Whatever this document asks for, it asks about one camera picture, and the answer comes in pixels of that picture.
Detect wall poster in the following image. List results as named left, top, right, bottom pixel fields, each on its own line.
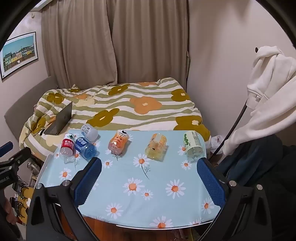
left=0, top=31, right=39, bottom=81

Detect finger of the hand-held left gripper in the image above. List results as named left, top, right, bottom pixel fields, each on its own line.
left=0, top=141, right=32, bottom=172

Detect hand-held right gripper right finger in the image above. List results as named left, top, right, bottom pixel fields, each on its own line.
left=196, top=157, right=272, bottom=241

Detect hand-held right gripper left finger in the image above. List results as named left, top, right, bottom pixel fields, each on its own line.
left=26, top=157, right=103, bottom=241

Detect red label plastic bottle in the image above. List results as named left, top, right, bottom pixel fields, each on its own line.
left=59, top=133, right=76, bottom=164

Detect yellow orange label bottle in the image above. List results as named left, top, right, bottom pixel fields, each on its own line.
left=145, top=133, right=167, bottom=162

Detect orange pig print bottle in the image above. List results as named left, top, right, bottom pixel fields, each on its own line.
left=108, top=130, right=130, bottom=155

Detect blue label plastic bottle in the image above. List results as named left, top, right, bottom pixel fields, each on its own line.
left=74, top=136, right=97, bottom=160

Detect person's left hand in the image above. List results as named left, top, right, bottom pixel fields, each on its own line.
left=2, top=199, right=17, bottom=226

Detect white plastic bag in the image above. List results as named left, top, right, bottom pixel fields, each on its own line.
left=209, top=135, right=224, bottom=154

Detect clear white label bottle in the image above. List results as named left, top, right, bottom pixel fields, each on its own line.
left=81, top=123, right=99, bottom=142

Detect green label plastic bottle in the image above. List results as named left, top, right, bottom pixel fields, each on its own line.
left=184, top=130, right=204, bottom=162

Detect yellow black patterned cloth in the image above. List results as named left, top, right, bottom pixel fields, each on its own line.
left=10, top=182, right=36, bottom=225

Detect beige curtain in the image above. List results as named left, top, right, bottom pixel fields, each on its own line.
left=106, top=0, right=190, bottom=90
left=41, top=0, right=119, bottom=90

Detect grey padded headboard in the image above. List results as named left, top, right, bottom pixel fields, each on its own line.
left=4, top=75, right=59, bottom=149

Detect grey laptop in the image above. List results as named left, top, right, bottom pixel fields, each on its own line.
left=43, top=101, right=73, bottom=136

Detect blue daisy tablecloth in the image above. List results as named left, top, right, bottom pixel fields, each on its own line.
left=35, top=129, right=223, bottom=229

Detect dark blue garment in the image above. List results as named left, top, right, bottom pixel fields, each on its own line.
left=217, top=134, right=296, bottom=241

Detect black cable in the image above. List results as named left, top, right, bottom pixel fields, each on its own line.
left=209, top=101, right=249, bottom=161

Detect white hoodie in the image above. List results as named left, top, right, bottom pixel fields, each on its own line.
left=223, top=46, right=296, bottom=156

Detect floral striped blanket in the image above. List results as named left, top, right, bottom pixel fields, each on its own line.
left=19, top=77, right=211, bottom=163

